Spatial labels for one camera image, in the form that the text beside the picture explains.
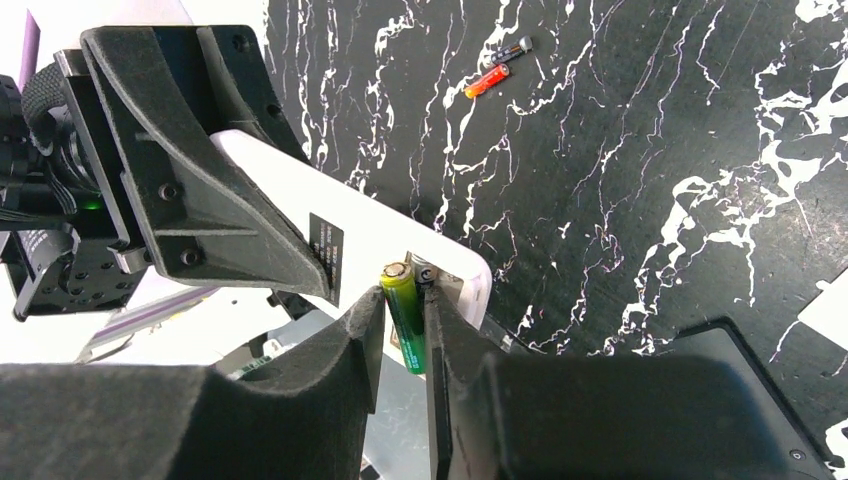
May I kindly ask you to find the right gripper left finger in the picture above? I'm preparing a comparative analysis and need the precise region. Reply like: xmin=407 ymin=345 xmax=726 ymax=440
xmin=1 ymin=286 xmax=385 ymax=479

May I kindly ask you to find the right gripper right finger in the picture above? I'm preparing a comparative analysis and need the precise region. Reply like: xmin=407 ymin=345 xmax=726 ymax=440
xmin=423 ymin=287 xmax=775 ymax=479

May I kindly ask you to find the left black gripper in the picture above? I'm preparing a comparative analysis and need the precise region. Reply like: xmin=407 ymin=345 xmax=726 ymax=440
xmin=54 ymin=25 xmax=330 ymax=298

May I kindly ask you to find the white remote control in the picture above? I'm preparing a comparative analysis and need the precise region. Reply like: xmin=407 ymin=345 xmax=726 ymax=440
xmin=211 ymin=130 xmax=499 ymax=359

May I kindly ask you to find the green battery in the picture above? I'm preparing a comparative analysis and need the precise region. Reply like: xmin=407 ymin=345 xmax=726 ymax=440
xmin=380 ymin=262 xmax=427 ymax=375

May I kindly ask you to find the white battery cover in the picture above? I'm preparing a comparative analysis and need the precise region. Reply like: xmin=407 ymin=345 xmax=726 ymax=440
xmin=797 ymin=270 xmax=847 ymax=350

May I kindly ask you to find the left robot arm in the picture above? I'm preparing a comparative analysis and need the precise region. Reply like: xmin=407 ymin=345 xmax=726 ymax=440
xmin=1 ymin=25 xmax=338 ymax=320

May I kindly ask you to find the black remote control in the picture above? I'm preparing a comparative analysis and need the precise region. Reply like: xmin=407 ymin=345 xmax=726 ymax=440
xmin=666 ymin=317 xmax=834 ymax=479

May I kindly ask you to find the black battery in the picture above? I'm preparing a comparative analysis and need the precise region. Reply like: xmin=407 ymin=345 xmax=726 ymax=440
xmin=483 ymin=35 xmax=533 ymax=69

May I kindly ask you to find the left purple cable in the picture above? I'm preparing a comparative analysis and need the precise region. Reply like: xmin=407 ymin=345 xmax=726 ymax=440
xmin=18 ymin=9 xmax=42 ymax=91

